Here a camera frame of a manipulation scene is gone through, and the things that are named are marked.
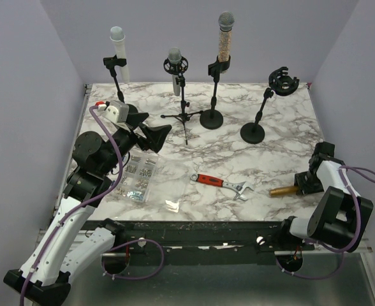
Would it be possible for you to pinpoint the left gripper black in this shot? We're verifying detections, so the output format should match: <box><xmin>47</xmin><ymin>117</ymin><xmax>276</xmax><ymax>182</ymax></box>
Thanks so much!
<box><xmin>101</xmin><ymin>113</ymin><xmax>172</xmax><ymax>175</ymax></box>

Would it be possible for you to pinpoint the gold microphone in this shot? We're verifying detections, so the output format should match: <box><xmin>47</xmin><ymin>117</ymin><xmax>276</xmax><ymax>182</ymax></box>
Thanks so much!
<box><xmin>269</xmin><ymin>186</ymin><xmax>299</xmax><ymax>197</ymax></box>

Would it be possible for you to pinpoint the black shock mount round stand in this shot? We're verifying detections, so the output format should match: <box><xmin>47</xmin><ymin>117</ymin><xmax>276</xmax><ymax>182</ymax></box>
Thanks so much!
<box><xmin>240</xmin><ymin>66</ymin><xmax>300</xmax><ymax>144</ymax></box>

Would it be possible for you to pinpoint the silver condenser microphone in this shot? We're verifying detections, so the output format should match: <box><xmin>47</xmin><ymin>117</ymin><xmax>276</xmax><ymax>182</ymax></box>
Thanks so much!
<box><xmin>168</xmin><ymin>47</ymin><xmax>182</xmax><ymax>96</ymax></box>

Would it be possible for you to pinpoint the glitter rhinestone microphone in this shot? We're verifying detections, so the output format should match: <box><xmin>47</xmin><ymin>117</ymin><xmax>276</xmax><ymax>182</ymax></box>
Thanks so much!
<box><xmin>217</xmin><ymin>11</ymin><xmax>235</xmax><ymax>62</ymax></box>

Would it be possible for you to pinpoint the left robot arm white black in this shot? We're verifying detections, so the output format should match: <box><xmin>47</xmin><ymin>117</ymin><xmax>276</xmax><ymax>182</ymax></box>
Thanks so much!
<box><xmin>3</xmin><ymin>105</ymin><xmax>172</xmax><ymax>305</ymax></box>

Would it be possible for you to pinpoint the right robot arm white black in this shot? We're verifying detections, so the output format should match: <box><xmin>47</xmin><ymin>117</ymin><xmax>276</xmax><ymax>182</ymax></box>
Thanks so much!
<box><xmin>277</xmin><ymin>142</ymin><xmax>374</xmax><ymax>252</ymax></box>

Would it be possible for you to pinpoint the black clip stand round base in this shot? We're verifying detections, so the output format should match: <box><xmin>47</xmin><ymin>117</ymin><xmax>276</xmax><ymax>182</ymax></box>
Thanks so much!
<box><xmin>103</xmin><ymin>55</ymin><xmax>130</xmax><ymax>103</ymax></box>

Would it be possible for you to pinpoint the white microphone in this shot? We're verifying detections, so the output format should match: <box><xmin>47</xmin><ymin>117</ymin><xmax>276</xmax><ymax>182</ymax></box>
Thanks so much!
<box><xmin>110</xmin><ymin>26</ymin><xmax>130</xmax><ymax>84</ymax></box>

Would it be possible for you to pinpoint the clear screw organizer box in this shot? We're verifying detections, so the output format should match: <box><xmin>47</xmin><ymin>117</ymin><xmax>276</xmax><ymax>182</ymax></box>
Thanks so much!
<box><xmin>114</xmin><ymin>152</ymin><xmax>159</xmax><ymax>203</ymax></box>

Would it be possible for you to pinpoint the small clear plastic bag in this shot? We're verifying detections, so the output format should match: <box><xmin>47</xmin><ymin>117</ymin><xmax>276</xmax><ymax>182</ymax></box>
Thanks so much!
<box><xmin>165</xmin><ymin>200</ymin><xmax>180</xmax><ymax>213</ymax></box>

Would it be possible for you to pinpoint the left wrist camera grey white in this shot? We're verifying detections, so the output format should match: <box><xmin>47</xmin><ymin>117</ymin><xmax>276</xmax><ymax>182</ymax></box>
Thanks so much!
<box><xmin>95</xmin><ymin>101</ymin><xmax>129</xmax><ymax>124</ymax></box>

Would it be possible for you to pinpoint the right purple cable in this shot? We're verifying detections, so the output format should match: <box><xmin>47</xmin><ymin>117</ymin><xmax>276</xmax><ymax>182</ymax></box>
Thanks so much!
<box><xmin>275</xmin><ymin>164</ymin><xmax>375</xmax><ymax>281</ymax></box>

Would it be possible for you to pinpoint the black tripod shock mount stand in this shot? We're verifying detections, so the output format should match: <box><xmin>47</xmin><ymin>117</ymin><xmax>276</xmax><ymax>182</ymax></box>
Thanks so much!
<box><xmin>160</xmin><ymin>56</ymin><xmax>204</xmax><ymax>145</ymax></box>

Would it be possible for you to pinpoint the red handle adjustable wrench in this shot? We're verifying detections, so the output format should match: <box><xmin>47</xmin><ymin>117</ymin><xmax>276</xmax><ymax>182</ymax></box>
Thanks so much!
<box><xmin>190</xmin><ymin>173</ymin><xmax>254</xmax><ymax>201</ymax></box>

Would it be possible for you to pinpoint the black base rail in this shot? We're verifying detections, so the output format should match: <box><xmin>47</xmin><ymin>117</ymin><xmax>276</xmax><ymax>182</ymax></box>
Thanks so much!
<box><xmin>48</xmin><ymin>219</ymin><xmax>316</xmax><ymax>265</ymax></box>

